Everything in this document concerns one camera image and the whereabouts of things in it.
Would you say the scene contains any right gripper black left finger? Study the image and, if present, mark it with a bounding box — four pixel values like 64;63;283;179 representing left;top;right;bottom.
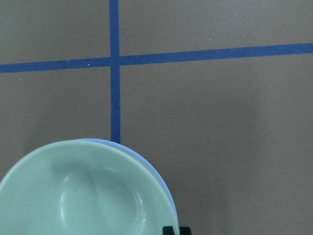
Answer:
162;226;174;235

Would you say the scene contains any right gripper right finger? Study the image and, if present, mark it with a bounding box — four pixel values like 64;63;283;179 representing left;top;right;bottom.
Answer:
179;226;191;235

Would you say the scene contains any blue bowl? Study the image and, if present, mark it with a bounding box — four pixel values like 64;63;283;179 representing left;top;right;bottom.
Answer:
73;138;179;228

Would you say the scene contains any green bowl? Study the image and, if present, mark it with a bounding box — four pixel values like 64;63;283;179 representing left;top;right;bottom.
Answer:
0;140;179;235

